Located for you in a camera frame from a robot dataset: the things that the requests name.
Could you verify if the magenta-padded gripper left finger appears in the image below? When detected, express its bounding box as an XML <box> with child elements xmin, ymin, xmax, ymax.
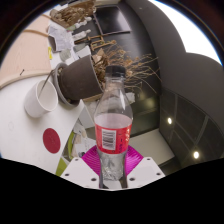
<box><xmin>60</xmin><ymin>145</ymin><xmax>103</xmax><ymax>190</ymax></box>

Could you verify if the printed paper sheet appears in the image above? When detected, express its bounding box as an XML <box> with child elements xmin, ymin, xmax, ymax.
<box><xmin>47</xmin><ymin>23</ymin><xmax>74</xmax><ymax>53</ymax></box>

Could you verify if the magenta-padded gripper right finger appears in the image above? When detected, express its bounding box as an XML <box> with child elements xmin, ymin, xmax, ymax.
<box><xmin>121</xmin><ymin>145</ymin><xmax>166</xmax><ymax>190</ymax></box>

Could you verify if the grey plant pot saucer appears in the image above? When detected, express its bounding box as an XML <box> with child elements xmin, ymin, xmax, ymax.
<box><xmin>53</xmin><ymin>62</ymin><xmax>86</xmax><ymax>108</ymax></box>

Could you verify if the pile of papers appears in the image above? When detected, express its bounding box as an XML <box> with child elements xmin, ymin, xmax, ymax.
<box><xmin>71</xmin><ymin>121</ymin><xmax>98</xmax><ymax>158</ymax></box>

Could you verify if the brown carved relief sculpture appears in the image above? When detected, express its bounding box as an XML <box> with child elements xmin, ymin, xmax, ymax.
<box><xmin>49</xmin><ymin>1</ymin><xmax>96</xmax><ymax>29</ymax></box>

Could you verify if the thin paint brush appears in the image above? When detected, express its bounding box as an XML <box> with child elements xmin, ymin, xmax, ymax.
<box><xmin>37</xmin><ymin>68</ymin><xmax>56</xmax><ymax>99</ymax></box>

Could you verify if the white plaster bust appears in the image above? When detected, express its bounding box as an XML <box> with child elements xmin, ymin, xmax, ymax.
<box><xmin>74</xmin><ymin>16</ymin><xmax>93</xmax><ymax>29</ymax></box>
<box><xmin>71</xmin><ymin>29</ymin><xmax>92</xmax><ymax>42</ymax></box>

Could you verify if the white ceramic mug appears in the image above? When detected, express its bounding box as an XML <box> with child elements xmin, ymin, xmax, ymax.
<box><xmin>23</xmin><ymin>79</ymin><xmax>60</xmax><ymax>119</ymax></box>

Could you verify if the small white cup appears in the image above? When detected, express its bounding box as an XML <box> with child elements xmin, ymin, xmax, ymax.
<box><xmin>59</xmin><ymin>49</ymin><xmax>73</xmax><ymax>62</ymax></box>

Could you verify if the flat round red coaster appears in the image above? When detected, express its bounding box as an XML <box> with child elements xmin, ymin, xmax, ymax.
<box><xmin>42</xmin><ymin>127</ymin><xmax>62</xmax><ymax>155</ymax></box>

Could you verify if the long ceiling light strip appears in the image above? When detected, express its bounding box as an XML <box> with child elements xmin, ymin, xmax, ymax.
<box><xmin>148</xmin><ymin>0</ymin><xmax>223</xmax><ymax>64</ymax></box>

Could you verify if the clear plastic bottle red label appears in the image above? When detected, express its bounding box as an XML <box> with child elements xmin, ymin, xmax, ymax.
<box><xmin>93</xmin><ymin>65</ymin><xmax>134</xmax><ymax>183</ymax></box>

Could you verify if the black wall screen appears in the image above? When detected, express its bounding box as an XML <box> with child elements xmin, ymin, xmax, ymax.
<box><xmin>93</xmin><ymin>4</ymin><xmax>132</xmax><ymax>37</ymax></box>

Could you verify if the dried plant in grey pot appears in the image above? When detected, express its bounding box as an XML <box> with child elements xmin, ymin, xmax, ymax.
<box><xmin>57</xmin><ymin>41</ymin><xmax>163</xmax><ymax>104</ymax></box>

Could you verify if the wooden easel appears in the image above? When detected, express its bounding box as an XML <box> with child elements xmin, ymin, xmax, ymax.
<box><xmin>73</xmin><ymin>31</ymin><xmax>118</xmax><ymax>51</ymax></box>

